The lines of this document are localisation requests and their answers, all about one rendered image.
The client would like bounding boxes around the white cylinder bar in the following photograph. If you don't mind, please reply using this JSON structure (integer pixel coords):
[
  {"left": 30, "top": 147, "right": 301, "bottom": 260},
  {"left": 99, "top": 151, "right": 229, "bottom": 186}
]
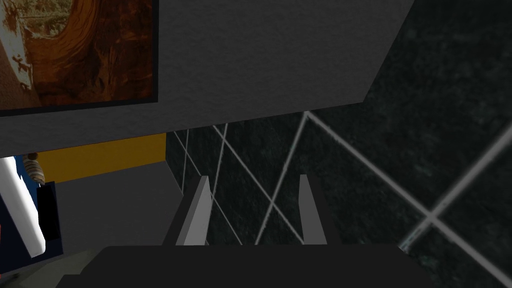
[{"left": 0, "top": 156, "right": 47, "bottom": 258}]

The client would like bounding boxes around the yellow cupboard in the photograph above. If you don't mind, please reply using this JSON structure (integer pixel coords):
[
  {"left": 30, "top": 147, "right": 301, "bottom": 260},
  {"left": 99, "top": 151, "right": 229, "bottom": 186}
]
[{"left": 35, "top": 133, "right": 167, "bottom": 184}]

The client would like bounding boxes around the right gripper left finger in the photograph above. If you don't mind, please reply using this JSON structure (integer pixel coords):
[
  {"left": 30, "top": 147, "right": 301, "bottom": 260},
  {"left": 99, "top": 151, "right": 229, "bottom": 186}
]
[{"left": 161, "top": 175, "right": 213, "bottom": 247}]

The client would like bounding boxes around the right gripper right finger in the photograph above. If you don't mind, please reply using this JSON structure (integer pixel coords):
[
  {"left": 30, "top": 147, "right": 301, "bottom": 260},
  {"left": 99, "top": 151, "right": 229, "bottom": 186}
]
[{"left": 298, "top": 173, "right": 342, "bottom": 246}]

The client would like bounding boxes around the brown framed wall picture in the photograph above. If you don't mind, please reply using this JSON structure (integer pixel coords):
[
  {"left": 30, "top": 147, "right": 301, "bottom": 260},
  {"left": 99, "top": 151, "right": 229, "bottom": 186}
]
[{"left": 0, "top": 0, "right": 160, "bottom": 118}]

